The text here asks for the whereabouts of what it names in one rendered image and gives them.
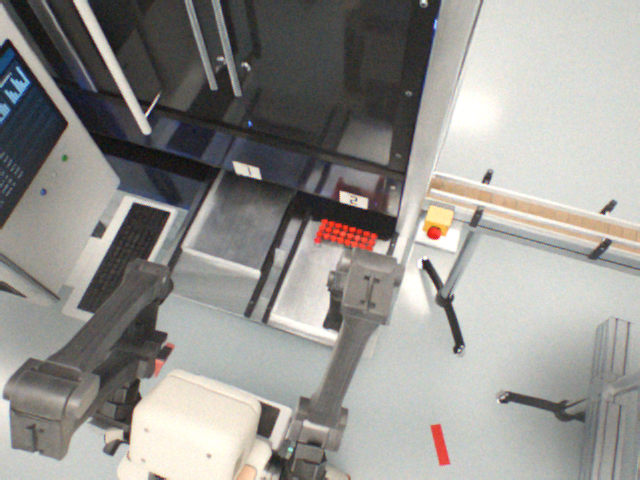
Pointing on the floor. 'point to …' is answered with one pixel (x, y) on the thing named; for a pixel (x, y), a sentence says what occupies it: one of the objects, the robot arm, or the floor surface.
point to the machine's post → (432, 114)
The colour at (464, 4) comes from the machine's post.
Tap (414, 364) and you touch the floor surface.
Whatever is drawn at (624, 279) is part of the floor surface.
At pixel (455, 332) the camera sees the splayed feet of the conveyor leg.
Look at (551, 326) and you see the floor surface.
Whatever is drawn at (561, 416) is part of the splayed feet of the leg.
